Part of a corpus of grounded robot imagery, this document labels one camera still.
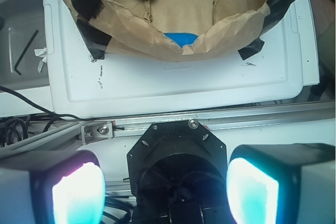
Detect black allen key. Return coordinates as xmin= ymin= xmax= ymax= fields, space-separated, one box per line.
xmin=14 ymin=29 xmax=39 ymax=76

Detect white plastic tray lid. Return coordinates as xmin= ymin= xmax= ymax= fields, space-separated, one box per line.
xmin=44 ymin=0 xmax=319 ymax=118

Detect metal corner bracket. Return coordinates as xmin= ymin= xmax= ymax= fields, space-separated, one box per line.
xmin=81 ymin=121 xmax=113 ymax=144

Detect black tape upper right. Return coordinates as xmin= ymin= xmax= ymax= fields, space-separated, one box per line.
xmin=261 ymin=0 xmax=296 ymax=35

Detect aluminium extrusion rail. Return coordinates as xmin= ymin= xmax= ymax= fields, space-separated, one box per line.
xmin=1 ymin=100 xmax=335 ymax=159

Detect grey plastic bin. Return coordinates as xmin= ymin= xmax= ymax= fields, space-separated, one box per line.
xmin=1 ymin=0 xmax=49 ymax=90

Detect blue object under paper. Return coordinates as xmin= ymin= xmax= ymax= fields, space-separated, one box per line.
xmin=164 ymin=33 xmax=198 ymax=48

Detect black tape lower right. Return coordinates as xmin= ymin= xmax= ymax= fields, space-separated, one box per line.
xmin=238 ymin=38 xmax=265 ymax=60

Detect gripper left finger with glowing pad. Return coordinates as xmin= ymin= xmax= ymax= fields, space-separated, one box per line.
xmin=1 ymin=150 xmax=106 ymax=223

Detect black tape lower left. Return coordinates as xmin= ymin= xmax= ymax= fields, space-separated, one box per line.
xmin=76 ymin=19 xmax=112 ymax=60

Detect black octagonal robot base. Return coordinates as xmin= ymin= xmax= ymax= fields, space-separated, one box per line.
xmin=127 ymin=120 xmax=233 ymax=223

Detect black cable bundle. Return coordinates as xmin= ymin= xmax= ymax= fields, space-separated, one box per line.
xmin=0 ymin=86 xmax=87 ymax=148

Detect torn white tape scrap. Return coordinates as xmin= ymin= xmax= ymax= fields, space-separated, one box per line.
xmin=34 ymin=47 xmax=47 ymax=74

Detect black tape upper left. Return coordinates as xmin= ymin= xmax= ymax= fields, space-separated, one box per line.
xmin=71 ymin=0 xmax=104 ymax=21

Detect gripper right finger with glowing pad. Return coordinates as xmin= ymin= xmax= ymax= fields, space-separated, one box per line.
xmin=226 ymin=143 xmax=335 ymax=223

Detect black tape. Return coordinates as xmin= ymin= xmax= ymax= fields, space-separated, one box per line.
xmin=261 ymin=0 xmax=296 ymax=35
xmin=76 ymin=19 xmax=112 ymax=60
xmin=71 ymin=0 xmax=104 ymax=21
xmin=238 ymin=38 xmax=265 ymax=60

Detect crumpled brown paper bag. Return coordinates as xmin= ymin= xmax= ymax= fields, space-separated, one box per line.
xmin=63 ymin=0 xmax=270 ymax=62

